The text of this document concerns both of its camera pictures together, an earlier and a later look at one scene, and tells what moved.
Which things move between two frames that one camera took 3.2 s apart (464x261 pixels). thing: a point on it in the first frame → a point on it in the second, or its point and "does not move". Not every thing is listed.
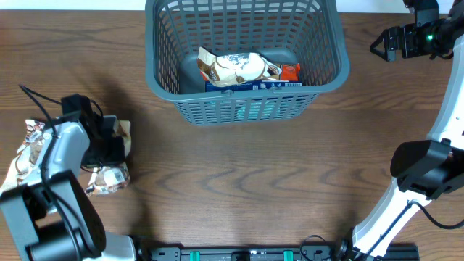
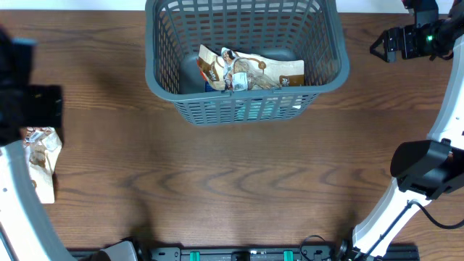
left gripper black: [117, 151] → [43, 105]
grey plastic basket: [311, 33] does not move
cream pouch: [110, 177] → [246, 71]
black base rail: [275, 253] does not move
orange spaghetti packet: [291, 72] → [201, 72]
